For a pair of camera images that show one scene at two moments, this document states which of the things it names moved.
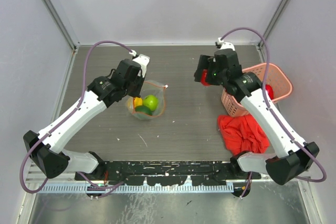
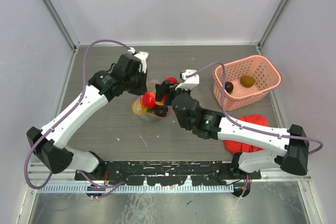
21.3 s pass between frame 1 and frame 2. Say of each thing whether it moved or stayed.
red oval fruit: moved
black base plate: stayed
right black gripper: moved
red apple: moved
